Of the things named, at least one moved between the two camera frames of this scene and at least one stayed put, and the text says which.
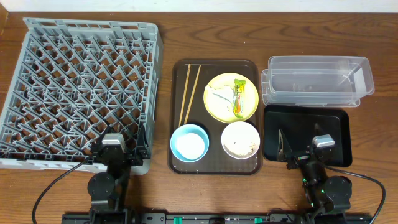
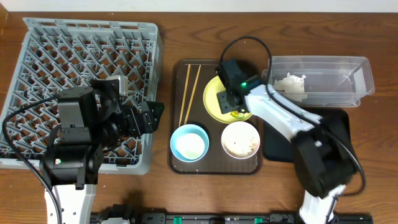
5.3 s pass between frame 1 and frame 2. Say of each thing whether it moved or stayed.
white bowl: stayed
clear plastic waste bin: stayed
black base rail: stayed
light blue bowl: stayed
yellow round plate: stayed
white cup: stayed
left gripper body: moved
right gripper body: moved
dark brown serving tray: stayed
